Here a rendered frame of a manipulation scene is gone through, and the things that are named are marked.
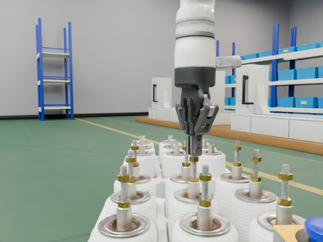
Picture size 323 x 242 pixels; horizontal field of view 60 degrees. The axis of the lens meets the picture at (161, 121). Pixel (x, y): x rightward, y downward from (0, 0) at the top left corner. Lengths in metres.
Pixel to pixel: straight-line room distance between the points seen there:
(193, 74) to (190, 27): 0.08
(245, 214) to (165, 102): 4.39
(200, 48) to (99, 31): 6.49
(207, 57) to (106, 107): 6.37
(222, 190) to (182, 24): 0.37
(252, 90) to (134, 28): 4.65
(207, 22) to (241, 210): 0.34
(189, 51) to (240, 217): 0.31
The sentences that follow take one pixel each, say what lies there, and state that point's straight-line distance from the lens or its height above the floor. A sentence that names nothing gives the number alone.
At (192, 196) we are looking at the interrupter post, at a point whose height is 0.26.
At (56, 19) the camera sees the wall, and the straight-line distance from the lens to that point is 6.79.
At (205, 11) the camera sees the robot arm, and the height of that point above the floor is 0.58.
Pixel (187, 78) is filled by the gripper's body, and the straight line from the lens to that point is 0.49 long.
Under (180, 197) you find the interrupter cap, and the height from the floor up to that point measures 0.25.
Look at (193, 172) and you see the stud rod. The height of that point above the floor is 0.30.
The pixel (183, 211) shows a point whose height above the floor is 0.24.
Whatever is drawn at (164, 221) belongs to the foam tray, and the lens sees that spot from 0.62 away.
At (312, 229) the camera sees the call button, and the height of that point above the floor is 0.33.
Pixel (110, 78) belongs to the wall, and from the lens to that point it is 6.87.
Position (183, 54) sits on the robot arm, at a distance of 0.49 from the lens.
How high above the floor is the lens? 0.44
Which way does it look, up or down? 5 degrees down
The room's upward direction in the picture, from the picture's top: straight up
